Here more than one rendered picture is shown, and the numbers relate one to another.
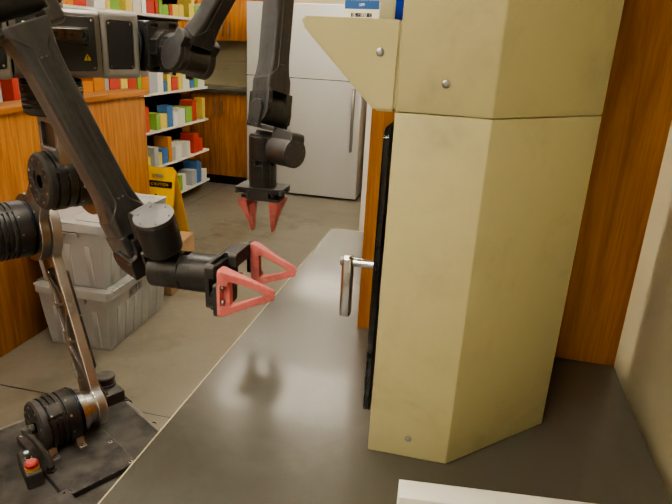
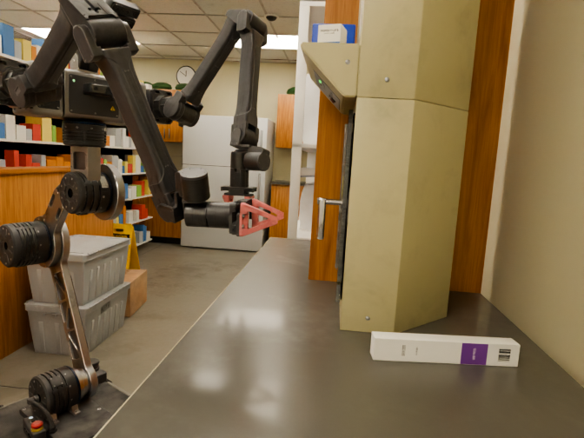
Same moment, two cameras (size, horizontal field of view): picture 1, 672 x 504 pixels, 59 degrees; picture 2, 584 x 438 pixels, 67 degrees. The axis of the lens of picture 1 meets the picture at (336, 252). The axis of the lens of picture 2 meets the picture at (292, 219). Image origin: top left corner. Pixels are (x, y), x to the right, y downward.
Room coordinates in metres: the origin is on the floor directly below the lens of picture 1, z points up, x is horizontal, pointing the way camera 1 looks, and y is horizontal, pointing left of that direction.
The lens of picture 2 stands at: (-0.15, 0.16, 1.28)
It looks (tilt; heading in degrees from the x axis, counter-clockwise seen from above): 8 degrees down; 353
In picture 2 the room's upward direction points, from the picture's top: 3 degrees clockwise
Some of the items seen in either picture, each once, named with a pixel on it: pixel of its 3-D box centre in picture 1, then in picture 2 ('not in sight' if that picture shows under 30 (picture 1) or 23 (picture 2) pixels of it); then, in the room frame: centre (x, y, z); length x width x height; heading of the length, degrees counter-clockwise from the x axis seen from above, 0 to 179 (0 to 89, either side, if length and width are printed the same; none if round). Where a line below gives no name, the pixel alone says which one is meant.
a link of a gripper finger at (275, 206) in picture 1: (266, 209); (241, 203); (1.21, 0.15, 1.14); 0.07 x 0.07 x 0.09; 78
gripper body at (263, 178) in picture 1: (262, 176); (239, 181); (1.21, 0.16, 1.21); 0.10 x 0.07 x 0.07; 78
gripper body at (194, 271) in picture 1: (208, 273); (226, 215); (0.80, 0.18, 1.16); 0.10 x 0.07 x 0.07; 167
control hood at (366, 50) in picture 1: (372, 61); (329, 83); (0.87, -0.04, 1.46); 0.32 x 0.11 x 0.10; 168
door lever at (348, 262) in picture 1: (358, 286); (328, 217); (0.76, -0.03, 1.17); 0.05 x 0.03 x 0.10; 77
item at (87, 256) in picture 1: (103, 236); (82, 267); (2.83, 1.19, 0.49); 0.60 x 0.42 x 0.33; 168
